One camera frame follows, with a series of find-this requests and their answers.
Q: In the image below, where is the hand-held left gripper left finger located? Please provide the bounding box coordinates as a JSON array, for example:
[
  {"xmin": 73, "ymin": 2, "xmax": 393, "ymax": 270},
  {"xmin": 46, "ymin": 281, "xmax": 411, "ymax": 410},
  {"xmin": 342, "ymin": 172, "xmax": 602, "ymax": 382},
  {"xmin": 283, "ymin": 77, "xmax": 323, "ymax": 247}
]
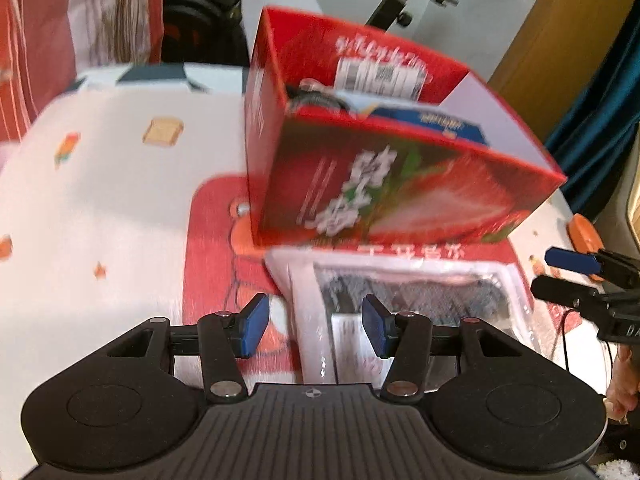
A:
[{"xmin": 102, "ymin": 292, "xmax": 271, "ymax": 405}]

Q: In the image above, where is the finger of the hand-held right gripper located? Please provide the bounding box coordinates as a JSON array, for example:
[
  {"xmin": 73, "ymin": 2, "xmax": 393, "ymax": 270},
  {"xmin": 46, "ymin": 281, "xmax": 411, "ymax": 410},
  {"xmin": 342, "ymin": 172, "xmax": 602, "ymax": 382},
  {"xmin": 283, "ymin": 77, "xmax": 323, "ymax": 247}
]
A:
[
  {"xmin": 544, "ymin": 246, "xmax": 640, "ymax": 288},
  {"xmin": 530, "ymin": 276, "xmax": 608, "ymax": 318}
]

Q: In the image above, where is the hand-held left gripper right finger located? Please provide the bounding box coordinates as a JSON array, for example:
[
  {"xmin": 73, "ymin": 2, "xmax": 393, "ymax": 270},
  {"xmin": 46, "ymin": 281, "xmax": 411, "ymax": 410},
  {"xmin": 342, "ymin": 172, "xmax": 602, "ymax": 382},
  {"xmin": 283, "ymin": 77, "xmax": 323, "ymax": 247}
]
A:
[{"xmin": 362, "ymin": 294, "xmax": 531, "ymax": 405}]

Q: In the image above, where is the clear packet of grey cloth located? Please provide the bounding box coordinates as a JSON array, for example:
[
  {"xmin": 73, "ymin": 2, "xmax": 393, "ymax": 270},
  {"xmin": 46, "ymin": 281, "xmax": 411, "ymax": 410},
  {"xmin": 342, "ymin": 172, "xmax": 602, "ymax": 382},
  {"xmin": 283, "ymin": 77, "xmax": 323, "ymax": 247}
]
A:
[{"xmin": 265, "ymin": 252, "xmax": 543, "ymax": 386}]

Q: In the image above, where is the red strawberry print box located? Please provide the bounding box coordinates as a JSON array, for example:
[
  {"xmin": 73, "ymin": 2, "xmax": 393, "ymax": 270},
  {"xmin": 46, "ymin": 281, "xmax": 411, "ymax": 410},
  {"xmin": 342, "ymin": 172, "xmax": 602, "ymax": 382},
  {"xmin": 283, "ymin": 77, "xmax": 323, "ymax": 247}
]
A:
[{"xmin": 244, "ymin": 6, "xmax": 568, "ymax": 247}]

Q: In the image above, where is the person's right hand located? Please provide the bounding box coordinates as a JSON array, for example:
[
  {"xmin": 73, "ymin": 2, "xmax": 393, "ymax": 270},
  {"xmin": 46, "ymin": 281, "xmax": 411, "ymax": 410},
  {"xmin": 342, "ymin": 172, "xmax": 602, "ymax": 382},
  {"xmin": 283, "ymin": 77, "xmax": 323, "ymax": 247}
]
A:
[{"xmin": 604, "ymin": 344, "xmax": 640, "ymax": 423}]

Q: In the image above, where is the orange disc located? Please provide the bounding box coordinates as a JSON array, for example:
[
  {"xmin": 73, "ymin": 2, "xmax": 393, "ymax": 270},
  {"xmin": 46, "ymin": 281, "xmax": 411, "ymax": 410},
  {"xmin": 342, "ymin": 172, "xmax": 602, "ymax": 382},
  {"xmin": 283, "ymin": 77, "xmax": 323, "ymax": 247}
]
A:
[{"xmin": 567, "ymin": 213, "xmax": 608, "ymax": 281}]

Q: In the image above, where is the cream padded chair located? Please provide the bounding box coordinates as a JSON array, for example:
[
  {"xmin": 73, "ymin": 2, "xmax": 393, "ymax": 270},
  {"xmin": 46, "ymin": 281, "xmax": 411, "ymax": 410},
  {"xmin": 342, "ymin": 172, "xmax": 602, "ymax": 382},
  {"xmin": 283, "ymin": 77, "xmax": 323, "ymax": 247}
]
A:
[{"xmin": 620, "ymin": 160, "xmax": 640, "ymax": 246}]

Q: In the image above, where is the teal curtain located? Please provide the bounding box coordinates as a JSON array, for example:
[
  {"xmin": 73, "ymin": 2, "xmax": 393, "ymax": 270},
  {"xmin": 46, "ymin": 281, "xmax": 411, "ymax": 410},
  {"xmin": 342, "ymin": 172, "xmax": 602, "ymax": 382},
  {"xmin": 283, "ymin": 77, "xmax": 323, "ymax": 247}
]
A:
[{"xmin": 545, "ymin": 0, "xmax": 640, "ymax": 216}]

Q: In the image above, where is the white fuzzy cloth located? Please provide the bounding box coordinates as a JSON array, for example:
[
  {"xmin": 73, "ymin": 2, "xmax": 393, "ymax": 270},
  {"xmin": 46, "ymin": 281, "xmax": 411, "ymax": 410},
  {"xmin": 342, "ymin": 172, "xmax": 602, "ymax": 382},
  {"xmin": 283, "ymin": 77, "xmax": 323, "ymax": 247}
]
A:
[{"xmin": 594, "ymin": 456, "xmax": 640, "ymax": 480}]

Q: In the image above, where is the blue packet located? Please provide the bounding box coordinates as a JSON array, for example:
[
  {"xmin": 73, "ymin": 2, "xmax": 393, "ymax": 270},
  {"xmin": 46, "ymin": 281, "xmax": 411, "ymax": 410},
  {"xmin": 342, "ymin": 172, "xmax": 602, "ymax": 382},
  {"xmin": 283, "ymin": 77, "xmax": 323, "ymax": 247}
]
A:
[{"xmin": 345, "ymin": 91, "xmax": 493, "ymax": 148}]

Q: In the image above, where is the wooden door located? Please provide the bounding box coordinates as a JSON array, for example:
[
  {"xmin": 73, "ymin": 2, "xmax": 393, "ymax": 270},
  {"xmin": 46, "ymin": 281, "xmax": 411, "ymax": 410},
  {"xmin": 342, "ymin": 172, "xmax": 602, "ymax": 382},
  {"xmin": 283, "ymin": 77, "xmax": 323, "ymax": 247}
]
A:
[{"xmin": 487, "ymin": 0, "xmax": 636, "ymax": 121}]

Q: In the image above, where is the dark item in clear wrap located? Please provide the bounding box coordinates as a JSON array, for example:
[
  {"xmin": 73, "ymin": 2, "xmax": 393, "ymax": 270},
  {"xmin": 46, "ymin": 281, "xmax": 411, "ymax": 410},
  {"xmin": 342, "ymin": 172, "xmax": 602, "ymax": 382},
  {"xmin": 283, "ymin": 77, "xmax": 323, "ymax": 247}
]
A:
[{"xmin": 285, "ymin": 79, "xmax": 351, "ymax": 113}]

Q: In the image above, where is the black exercise bike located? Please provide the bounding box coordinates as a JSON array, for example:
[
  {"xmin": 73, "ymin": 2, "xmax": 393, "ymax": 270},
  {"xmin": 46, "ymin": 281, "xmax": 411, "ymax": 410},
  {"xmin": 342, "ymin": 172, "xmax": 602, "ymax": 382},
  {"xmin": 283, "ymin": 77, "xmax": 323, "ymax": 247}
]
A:
[{"xmin": 162, "ymin": 0, "xmax": 473, "ymax": 66}]

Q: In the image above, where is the red plant print backdrop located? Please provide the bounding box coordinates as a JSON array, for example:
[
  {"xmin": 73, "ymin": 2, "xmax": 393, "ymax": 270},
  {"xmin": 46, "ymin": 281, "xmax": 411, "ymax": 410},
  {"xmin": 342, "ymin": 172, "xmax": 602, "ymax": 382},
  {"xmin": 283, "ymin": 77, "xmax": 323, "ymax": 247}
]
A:
[{"xmin": 0, "ymin": 0, "xmax": 166, "ymax": 143}]

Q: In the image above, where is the black cable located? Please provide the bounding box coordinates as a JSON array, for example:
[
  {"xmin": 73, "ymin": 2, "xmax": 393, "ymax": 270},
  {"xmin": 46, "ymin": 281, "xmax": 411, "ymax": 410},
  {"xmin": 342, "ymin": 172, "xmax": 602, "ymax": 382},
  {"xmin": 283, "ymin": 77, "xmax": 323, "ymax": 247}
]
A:
[{"xmin": 557, "ymin": 307, "xmax": 575, "ymax": 370}]

